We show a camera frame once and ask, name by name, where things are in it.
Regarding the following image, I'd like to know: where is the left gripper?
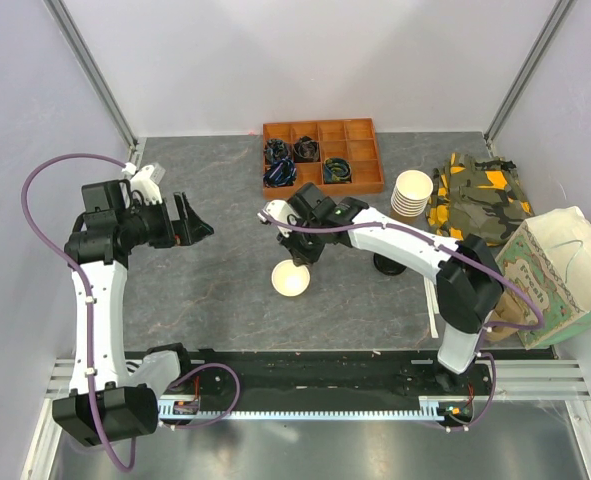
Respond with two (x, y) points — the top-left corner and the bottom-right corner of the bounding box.
(118, 191), (213, 249)

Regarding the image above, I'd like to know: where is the brown paper coffee cup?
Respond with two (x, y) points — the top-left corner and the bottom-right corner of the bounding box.
(271, 260), (311, 297)

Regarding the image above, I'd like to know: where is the black plastic cup lid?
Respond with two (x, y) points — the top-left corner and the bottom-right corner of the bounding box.
(373, 253), (407, 276)

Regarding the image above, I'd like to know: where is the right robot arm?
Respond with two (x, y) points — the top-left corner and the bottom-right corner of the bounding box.
(259, 183), (504, 394)

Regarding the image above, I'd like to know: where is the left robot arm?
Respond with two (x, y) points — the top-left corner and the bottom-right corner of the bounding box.
(53, 180), (214, 447)

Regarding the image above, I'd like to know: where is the blue striped rolled tie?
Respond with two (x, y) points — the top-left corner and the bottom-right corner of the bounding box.
(263, 158), (297, 188)

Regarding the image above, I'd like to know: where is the green yellow rolled tie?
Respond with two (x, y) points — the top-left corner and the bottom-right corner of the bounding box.
(322, 157), (352, 184)

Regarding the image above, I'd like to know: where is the brown rolled tie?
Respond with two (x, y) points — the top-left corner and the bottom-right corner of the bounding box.
(293, 136), (320, 163)

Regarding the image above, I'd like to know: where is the dark rolled tie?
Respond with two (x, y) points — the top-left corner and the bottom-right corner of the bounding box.
(264, 138), (290, 164)

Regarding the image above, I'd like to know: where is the stack of paper cups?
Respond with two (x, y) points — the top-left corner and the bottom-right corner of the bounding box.
(391, 170), (433, 217)

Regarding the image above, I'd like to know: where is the orange wooden compartment tray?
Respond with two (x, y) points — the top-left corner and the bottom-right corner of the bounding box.
(262, 118), (384, 200)

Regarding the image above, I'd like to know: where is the white wrapped straw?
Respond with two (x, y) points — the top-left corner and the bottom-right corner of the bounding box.
(426, 293), (439, 339)
(424, 278), (439, 315)

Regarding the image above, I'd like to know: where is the camouflage cloth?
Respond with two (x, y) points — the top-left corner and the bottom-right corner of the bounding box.
(425, 153), (533, 247)

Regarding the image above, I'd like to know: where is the cardboard cup carrier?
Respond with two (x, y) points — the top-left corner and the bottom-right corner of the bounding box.
(485, 291), (525, 343)

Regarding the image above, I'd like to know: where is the green printed paper bag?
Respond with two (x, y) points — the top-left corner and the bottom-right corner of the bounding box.
(496, 206), (591, 349)

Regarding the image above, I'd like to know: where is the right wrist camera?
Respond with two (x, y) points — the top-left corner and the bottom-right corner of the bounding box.
(258, 199), (300, 238)

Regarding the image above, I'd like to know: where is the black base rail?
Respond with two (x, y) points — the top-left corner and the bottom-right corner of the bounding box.
(172, 349), (492, 411)

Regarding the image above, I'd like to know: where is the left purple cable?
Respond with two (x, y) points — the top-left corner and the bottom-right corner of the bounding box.
(20, 153), (138, 472)

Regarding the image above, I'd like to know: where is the purple cable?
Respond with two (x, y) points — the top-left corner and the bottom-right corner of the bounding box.
(20, 153), (138, 472)
(257, 211), (546, 433)

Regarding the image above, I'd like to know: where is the slotted cable duct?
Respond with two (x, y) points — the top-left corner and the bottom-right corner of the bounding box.
(158, 397), (473, 425)

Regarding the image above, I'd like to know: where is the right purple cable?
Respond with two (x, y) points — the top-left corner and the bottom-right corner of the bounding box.
(257, 211), (546, 433)

